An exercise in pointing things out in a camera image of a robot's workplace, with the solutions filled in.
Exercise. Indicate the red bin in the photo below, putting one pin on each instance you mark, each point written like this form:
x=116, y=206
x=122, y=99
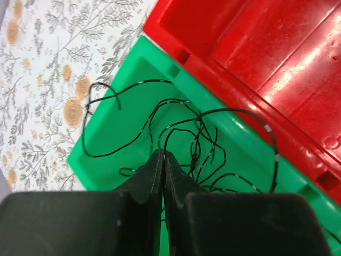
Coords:
x=278, y=59

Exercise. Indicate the left green bin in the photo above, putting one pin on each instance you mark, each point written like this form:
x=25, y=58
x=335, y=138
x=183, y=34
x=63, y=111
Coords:
x=152, y=104

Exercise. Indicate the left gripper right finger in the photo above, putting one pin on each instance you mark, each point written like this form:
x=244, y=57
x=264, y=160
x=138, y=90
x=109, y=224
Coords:
x=204, y=223

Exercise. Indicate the floral table mat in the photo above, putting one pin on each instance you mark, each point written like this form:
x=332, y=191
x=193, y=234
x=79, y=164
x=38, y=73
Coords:
x=51, y=52

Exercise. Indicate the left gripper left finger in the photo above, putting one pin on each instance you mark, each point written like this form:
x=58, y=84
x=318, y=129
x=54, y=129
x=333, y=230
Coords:
x=122, y=221

